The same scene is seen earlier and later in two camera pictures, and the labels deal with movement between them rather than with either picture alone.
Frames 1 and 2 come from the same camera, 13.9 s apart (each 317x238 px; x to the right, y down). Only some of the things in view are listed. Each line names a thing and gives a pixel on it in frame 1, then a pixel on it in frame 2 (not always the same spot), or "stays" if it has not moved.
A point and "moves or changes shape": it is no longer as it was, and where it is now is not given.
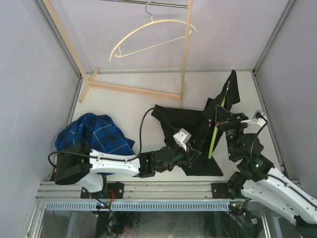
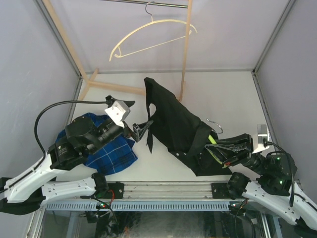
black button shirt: (200, 125) moves or changes shape
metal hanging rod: (167, 5) stays
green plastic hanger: (216, 128) → (213, 141)
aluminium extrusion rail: (50, 191) stays
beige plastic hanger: (119, 54) stays
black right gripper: (223, 115) → (225, 152)
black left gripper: (193, 154) → (138, 129)
